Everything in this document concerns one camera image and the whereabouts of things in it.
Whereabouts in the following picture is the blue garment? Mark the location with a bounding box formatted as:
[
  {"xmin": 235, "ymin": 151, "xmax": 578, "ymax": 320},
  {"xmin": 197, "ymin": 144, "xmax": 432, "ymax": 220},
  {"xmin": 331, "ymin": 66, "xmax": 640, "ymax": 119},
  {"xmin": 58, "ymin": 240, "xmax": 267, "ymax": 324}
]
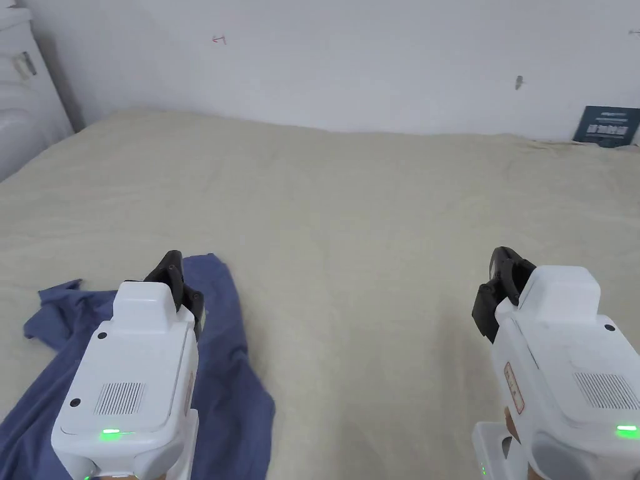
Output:
[{"xmin": 0, "ymin": 254, "xmax": 277, "ymax": 480}]

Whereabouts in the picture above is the person's right hand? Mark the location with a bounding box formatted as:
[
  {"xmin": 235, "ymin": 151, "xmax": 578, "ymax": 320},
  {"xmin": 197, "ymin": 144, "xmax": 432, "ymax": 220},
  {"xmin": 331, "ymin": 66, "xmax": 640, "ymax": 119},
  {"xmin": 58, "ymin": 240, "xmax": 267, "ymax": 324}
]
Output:
[{"xmin": 502, "ymin": 406, "xmax": 535, "ymax": 480}]

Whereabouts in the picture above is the dark blue card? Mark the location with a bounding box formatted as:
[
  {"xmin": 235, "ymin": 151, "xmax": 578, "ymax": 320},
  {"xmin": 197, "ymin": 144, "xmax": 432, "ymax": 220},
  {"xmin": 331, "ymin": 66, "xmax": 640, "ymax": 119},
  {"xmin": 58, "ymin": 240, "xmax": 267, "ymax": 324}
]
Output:
[{"xmin": 572, "ymin": 105, "xmax": 640, "ymax": 150}]

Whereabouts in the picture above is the bed with beige sheet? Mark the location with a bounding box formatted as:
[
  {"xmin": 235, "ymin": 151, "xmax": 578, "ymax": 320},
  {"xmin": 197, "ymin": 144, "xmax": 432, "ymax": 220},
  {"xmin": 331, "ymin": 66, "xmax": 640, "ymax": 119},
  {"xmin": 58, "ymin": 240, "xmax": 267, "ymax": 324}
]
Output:
[{"xmin": 0, "ymin": 106, "xmax": 640, "ymax": 480}]

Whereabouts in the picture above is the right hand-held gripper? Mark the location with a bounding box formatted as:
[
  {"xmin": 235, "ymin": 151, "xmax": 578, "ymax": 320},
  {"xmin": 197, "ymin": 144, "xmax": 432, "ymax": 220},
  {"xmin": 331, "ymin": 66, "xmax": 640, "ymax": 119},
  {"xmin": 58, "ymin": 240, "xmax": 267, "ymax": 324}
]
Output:
[{"xmin": 471, "ymin": 246, "xmax": 640, "ymax": 480}]

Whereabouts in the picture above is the white padded headboard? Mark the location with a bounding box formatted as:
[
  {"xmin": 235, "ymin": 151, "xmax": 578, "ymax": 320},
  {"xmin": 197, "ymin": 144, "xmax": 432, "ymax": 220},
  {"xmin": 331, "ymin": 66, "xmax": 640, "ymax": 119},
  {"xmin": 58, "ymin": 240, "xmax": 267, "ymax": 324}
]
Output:
[{"xmin": 0, "ymin": 0, "xmax": 77, "ymax": 183}]

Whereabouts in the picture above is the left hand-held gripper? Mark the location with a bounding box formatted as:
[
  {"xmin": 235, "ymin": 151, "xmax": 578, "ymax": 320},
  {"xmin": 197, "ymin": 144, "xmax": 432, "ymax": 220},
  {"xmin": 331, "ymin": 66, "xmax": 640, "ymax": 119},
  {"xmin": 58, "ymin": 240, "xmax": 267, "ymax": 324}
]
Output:
[{"xmin": 51, "ymin": 249, "xmax": 206, "ymax": 480}]

